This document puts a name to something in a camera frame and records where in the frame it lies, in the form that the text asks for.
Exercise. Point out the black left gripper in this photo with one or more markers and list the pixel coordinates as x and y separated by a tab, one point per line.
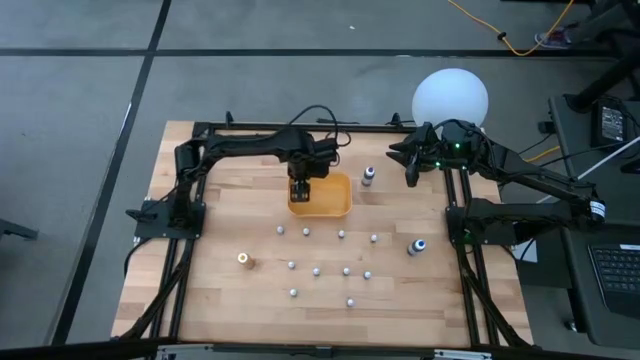
310	162

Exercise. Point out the small dropper bottle blue label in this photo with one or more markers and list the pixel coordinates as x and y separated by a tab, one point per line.
346	271

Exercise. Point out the black stand leg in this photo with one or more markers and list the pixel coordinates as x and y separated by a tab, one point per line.
605	80

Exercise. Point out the black aluminium rig frame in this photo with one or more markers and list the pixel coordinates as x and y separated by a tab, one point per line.
220	126

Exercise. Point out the blue food colouring bottle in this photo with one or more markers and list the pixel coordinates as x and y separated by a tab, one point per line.
416	246

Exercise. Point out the small dark dropper bottle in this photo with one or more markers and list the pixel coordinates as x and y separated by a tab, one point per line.
280	230
316	271
367	274
373	238
291	264
306	231
341	233

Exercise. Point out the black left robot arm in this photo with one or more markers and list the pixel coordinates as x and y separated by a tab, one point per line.
240	143

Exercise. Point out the small dropper bottle green label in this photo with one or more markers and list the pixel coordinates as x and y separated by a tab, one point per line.
293	292

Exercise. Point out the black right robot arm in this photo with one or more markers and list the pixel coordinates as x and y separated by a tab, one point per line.
540	177

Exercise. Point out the yellow plastic basket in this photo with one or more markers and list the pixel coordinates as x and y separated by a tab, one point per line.
330	200

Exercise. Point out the grey furniture leg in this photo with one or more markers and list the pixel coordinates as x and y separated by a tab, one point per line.
15	229

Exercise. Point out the purple food colouring bottle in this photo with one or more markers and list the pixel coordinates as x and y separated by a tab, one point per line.
368	176

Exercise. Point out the white paper sheet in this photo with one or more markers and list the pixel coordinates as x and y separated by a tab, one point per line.
527	250

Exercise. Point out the white globe lamp black base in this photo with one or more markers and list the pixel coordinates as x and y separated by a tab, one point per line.
450	95

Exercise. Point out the small dropper bottle pink label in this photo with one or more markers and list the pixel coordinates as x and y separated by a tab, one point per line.
350	302

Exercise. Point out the black side desk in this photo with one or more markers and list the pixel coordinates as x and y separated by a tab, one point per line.
575	280

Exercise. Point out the black laptop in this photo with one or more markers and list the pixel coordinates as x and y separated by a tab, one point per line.
617	275

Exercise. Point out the yellow food colouring bottle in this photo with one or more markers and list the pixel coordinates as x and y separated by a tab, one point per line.
246	260

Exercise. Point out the white rod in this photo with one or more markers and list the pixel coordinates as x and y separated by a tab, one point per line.
610	160

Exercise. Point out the black crossbar silver brackets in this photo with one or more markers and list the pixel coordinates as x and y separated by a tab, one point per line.
320	352

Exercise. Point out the black power adapter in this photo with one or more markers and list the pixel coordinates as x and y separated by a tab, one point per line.
611	124

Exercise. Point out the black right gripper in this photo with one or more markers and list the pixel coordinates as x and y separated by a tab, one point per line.
431	156

